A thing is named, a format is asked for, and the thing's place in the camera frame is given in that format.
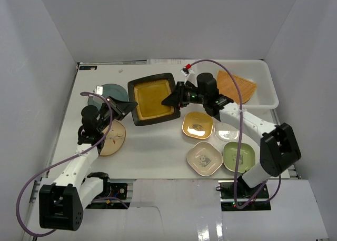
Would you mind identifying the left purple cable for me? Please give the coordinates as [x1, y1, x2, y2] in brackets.
[15, 91, 130, 237]

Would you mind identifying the green panda square dish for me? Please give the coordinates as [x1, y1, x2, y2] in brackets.
[223, 142, 256, 173]

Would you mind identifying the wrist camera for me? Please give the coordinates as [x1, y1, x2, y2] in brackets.
[93, 85, 103, 95]
[181, 64, 196, 84]

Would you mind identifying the teal round plate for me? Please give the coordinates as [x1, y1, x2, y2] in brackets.
[87, 84, 128, 110]

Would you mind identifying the purple cable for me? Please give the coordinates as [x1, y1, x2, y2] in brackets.
[15, 91, 130, 237]
[189, 58, 282, 209]

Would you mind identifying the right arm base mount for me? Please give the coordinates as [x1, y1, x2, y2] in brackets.
[215, 180, 272, 212]

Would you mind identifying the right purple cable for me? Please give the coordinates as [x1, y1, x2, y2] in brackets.
[189, 58, 282, 209]

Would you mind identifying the woven fan-shaped basket plate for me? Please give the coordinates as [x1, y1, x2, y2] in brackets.
[216, 70, 257, 104]

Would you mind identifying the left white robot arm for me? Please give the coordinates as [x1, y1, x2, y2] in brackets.
[39, 95, 137, 231]

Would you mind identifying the white plastic bin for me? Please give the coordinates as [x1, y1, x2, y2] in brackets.
[192, 60, 279, 114]

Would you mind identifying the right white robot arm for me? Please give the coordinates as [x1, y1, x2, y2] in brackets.
[162, 73, 301, 198]

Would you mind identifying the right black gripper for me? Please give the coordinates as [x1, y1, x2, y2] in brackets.
[162, 83, 206, 108]

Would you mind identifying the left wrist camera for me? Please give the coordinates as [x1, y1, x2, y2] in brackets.
[93, 85, 103, 95]

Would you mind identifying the yellow panda square dish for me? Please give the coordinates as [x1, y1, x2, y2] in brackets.
[182, 112, 214, 139]

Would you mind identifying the beige bird branch plate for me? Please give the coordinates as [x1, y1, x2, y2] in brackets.
[100, 120, 126, 156]

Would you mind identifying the cream panda square dish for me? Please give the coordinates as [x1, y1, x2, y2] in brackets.
[186, 142, 223, 177]

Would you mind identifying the black square amber plate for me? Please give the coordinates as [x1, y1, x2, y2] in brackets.
[127, 73, 181, 126]

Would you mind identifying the clear plastic dish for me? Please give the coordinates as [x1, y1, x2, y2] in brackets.
[214, 123, 239, 142]

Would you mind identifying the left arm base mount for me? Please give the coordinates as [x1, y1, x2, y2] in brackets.
[86, 182, 132, 209]

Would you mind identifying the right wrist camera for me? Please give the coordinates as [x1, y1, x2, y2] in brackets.
[181, 64, 196, 84]

